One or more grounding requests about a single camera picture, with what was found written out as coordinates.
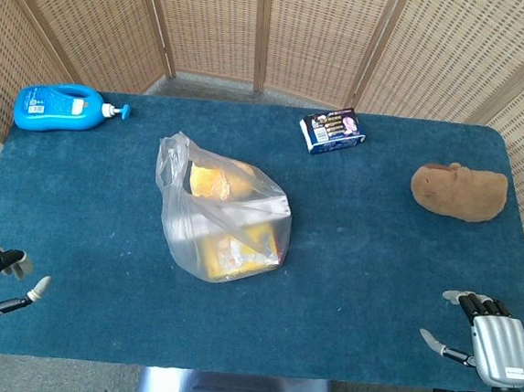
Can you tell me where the woven bamboo folding screen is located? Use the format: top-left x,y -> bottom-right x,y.
0,0 -> 524,316

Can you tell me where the blue pump bottle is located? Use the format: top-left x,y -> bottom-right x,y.
10,79 -> 134,141

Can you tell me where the brown plush toy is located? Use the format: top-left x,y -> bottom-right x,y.
407,158 -> 510,227

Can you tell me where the orange round bread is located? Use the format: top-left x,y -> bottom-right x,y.
187,155 -> 260,205

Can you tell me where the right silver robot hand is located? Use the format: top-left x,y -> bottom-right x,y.
414,286 -> 524,392

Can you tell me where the yellow snack box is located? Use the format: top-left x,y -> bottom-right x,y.
198,217 -> 286,287

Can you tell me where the dark blue tissue packet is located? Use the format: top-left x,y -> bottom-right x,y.
296,102 -> 369,159

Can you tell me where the blue table cloth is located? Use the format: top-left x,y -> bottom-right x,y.
0,81 -> 524,392

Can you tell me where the clear plastic bag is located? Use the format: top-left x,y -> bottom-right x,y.
145,129 -> 300,290

